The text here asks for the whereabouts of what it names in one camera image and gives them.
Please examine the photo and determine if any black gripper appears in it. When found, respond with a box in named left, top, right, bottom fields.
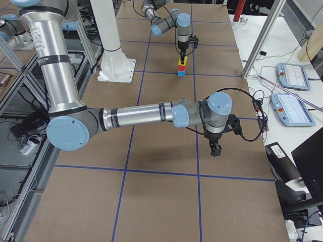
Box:
left=203, top=125, right=225, bottom=157
left=177, top=40, right=189, bottom=63

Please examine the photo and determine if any yellow block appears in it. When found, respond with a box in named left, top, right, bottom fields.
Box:
left=178, top=56, right=187, bottom=67

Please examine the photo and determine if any red block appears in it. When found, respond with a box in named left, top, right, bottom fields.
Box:
left=178, top=65, right=186, bottom=72

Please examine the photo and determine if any blue block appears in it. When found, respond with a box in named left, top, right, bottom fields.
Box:
left=177, top=71, right=185, bottom=77

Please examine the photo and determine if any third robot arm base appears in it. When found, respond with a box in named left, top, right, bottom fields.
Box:
left=1, top=14, right=35, bottom=51

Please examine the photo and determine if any orange circuit board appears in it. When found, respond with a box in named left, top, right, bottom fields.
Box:
left=252, top=99, right=263, bottom=112

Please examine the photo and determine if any black cardboard box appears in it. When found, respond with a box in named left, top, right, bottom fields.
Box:
left=265, top=142, right=300, bottom=183

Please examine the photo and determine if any red cylinder bottle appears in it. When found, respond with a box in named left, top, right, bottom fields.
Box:
left=233, top=0, right=246, bottom=22

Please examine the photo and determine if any lower teach pendant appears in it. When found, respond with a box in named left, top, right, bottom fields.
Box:
left=271, top=93, right=315, bottom=127

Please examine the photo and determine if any teach pendant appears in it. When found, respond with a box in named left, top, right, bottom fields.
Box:
left=277, top=63, right=310, bottom=91
left=271, top=93, right=315, bottom=127

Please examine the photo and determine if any black monitor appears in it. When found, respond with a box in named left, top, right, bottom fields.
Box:
left=292, top=128, right=323, bottom=194

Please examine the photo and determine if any upper teach pendant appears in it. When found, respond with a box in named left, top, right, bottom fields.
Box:
left=277, top=63, right=310, bottom=91

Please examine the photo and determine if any white power strip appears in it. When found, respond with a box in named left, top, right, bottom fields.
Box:
left=20, top=140, right=36, bottom=155

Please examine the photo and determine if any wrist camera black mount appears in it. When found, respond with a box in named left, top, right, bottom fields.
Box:
left=224, top=114, right=242, bottom=135

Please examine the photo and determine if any white pedestal mount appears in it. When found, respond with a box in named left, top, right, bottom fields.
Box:
left=91, top=0, right=136, bottom=83

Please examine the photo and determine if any aluminium frame post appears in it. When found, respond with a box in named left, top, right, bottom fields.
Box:
left=241, top=0, right=286, bottom=79

